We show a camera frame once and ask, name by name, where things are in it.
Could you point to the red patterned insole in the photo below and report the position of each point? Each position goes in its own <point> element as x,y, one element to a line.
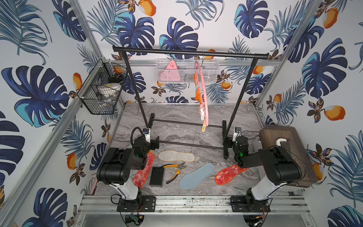
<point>228,174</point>
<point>142,175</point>

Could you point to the beige yellow-edged insole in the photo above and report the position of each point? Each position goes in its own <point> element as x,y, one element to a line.
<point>172,156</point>

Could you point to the small black box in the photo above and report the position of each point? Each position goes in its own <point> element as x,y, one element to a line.
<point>157,177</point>

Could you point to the pink clip hanger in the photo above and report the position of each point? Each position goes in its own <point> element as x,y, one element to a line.
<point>200,94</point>

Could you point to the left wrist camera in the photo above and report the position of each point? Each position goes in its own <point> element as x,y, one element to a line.
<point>146,134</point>

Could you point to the white bowl in basket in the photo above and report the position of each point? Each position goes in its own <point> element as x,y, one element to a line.
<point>108,90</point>

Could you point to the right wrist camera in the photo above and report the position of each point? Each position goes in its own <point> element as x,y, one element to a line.
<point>237,132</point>

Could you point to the light blue insole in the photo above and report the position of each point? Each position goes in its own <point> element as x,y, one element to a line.
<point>194,178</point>

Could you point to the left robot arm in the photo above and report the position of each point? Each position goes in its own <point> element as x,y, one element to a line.
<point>127,169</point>

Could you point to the white clothes peg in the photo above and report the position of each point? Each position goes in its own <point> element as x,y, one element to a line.
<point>202,114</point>

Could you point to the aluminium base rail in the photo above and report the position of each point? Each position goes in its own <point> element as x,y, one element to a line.
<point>276,205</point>

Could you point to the yellow clothes peg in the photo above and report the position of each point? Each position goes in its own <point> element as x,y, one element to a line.
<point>204,126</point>

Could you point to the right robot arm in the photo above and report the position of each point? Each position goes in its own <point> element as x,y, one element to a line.
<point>280,169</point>

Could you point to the clear wall shelf basket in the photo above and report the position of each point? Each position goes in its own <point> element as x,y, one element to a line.
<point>186,69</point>

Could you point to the pink triangle item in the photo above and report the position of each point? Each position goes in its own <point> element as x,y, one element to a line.
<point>169,73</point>

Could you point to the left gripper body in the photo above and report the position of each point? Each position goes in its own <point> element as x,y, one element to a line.
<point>153,143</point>

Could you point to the black wire basket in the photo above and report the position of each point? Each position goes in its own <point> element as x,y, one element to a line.
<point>102,73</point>

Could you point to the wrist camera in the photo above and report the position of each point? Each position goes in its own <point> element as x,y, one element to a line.
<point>146,134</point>
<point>237,132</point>

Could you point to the brown plastic toolbox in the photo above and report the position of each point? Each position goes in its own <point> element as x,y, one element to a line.
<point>288,138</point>

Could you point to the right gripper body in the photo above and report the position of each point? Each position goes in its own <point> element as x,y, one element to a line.
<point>230,144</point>

